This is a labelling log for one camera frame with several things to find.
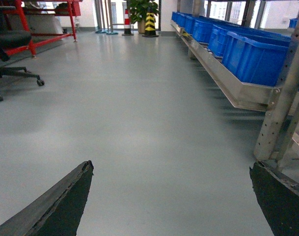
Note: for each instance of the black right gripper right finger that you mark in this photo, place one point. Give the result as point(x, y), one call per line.
point(278, 198)

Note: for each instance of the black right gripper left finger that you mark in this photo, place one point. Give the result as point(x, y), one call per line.
point(58, 211)

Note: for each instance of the steel shelf with blue bins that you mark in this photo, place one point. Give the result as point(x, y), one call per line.
point(278, 139)

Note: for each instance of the blue bin nearest on shelf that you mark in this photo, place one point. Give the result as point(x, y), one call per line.
point(255, 59)

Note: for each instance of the red white traffic cone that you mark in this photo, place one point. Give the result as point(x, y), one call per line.
point(127, 24)

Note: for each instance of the yellow black bollard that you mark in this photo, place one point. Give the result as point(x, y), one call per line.
point(150, 30)

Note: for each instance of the potted green plant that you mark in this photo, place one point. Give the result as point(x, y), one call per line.
point(138, 11)

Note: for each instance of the red metal frame table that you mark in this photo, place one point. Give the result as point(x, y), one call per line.
point(36, 22)

